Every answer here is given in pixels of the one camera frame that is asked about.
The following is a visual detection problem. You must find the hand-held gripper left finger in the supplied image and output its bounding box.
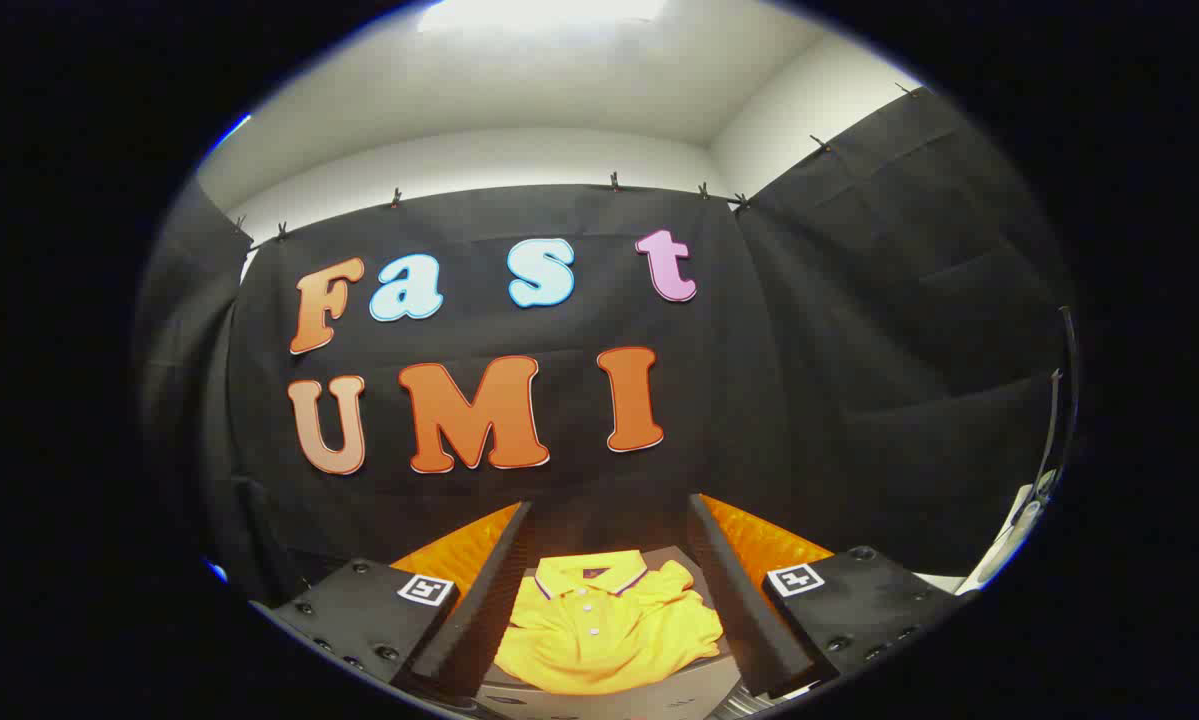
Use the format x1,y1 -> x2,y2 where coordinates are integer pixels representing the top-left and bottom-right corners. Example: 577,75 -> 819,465
264,500 -> 537,701

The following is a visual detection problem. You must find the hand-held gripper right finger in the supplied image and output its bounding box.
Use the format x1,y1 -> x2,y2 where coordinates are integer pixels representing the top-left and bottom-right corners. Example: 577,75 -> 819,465
686,492 -> 975,701

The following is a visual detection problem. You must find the yellow polo shirt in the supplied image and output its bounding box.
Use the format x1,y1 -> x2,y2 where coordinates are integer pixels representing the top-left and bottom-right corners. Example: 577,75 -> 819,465
494,550 -> 726,697

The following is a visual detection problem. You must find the black backdrop cloth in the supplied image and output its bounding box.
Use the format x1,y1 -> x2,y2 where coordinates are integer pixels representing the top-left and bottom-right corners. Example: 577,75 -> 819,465
134,85 -> 1076,611

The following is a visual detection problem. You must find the white panel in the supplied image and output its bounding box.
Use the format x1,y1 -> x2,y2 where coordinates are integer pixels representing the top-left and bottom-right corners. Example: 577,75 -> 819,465
944,470 -> 1060,597

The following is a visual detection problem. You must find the thin black cable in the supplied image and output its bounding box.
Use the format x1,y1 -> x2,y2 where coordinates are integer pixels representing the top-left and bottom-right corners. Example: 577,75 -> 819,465
1029,305 -> 1080,511

